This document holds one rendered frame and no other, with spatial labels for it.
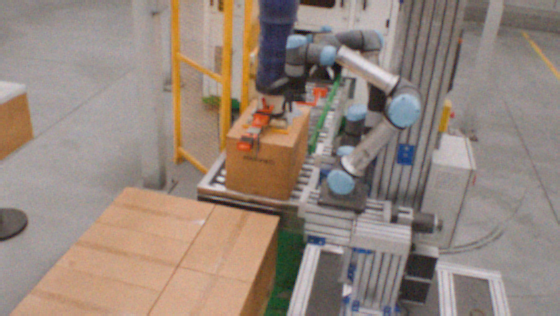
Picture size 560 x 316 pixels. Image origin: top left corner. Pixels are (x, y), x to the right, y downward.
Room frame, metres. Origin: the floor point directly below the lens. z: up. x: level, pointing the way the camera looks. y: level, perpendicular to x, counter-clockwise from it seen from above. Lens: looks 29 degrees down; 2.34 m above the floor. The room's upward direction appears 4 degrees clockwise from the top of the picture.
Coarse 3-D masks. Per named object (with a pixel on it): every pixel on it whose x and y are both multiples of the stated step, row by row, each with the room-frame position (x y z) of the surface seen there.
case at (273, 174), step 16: (304, 112) 3.17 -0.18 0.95; (240, 128) 2.86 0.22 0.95; (272, 128) 2.89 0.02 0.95; (304, 128) 3.06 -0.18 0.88; (256, 144) 2.70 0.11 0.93; (272, 144) 2.69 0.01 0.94; (288, 144) 2.69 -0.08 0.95; (304, 144) 3.14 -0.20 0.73; (240, 160) 2.72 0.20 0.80; (256, 160) 2.70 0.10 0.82; (272, 160) 2.68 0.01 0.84; (288, 160) 2.67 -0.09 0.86; (304, 160) 3.22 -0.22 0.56; (240, 176) 2.72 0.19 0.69; (256, 176) 2.70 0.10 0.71; (272, 176) 2.68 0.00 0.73; (288, 176) 2.66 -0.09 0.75; (256, 192) 2.70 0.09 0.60; (272, 192) 2.68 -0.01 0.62; (288, 192) 2.67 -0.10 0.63
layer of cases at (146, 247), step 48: (144, 192) 2.69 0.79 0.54; (96, 240) 2.18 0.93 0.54; (144, 240) 2.22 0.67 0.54; (192, 240) 2.25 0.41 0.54; (240, 240) 2.29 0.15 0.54; (48, 288) 1.79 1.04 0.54; (96, 288) 1.82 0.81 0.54; (144, 288) 1.85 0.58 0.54; (192, 288) 1.88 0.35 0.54; (240, 288) 1.91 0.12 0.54
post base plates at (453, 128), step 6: (168, 90) 5.64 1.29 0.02; (462, 114) 5.13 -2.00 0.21; (456, 120) 5.14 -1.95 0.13; (462, 120) 5.12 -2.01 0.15; (468, 120) 5.06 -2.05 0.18; (450, 126) 5.18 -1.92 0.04; (456, 126) 5.13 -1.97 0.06; (468, 126) 5.01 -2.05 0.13; (474, 126) 5.10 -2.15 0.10; (450, 132) 5.03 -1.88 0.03; (456, 132) 5.04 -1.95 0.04; (462, 132) 5.05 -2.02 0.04; (468, 132) 5.02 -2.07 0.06; (474, 132) 5.08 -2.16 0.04; (468, 138) 4.94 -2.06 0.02; (474, 138) 4.93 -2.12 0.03
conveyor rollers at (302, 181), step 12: (312, 84) 4.79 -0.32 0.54; (324, 84) 4.78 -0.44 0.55; (312, 96) 4.50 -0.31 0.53; (336, 96) 4.54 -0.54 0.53; (312, 108) 4.21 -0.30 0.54; (312, 120) 3.96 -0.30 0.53; (312, 132) 3.70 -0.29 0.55; (324, 132) 3.76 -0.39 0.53; (312, 156) 3.33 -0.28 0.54; (312, 168) 3.15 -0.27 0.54; (216, 180) 2.91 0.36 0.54; (300, 180) 2.98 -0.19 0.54; (300, 192) 2.81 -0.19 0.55
